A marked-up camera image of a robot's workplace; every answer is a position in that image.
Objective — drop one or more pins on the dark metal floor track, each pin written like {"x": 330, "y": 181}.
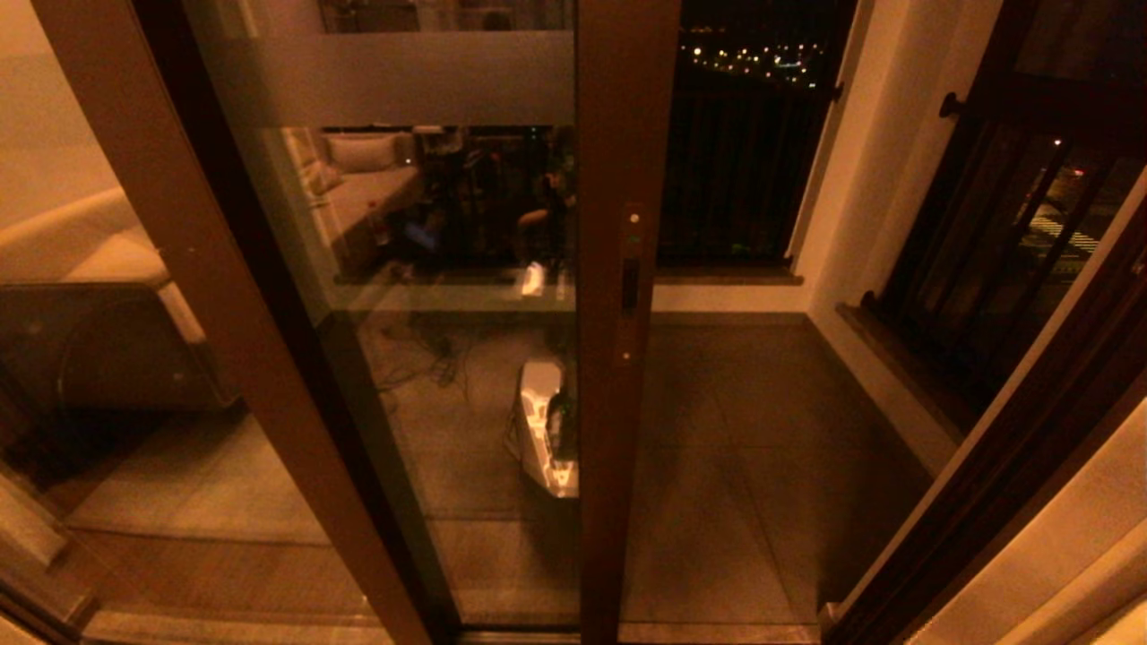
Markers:
{"x": 520, "y": 638}

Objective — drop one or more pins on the brown-framed fixed glass panel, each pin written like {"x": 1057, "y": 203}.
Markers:
{"x": 224, "y": 313}

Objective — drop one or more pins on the dark brown door jamb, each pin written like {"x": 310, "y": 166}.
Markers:
{"x": 986, "y": 493}

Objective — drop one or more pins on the dark barred window grille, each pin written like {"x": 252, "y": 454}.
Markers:
{"x": 986, "y": 269}

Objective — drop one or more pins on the dark metal balcony railing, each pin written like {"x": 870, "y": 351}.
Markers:
{"x": 744, "y": 179}

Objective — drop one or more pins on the brown-framed sliding glass door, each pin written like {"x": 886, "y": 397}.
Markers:
{"x": 618, "y": 448}

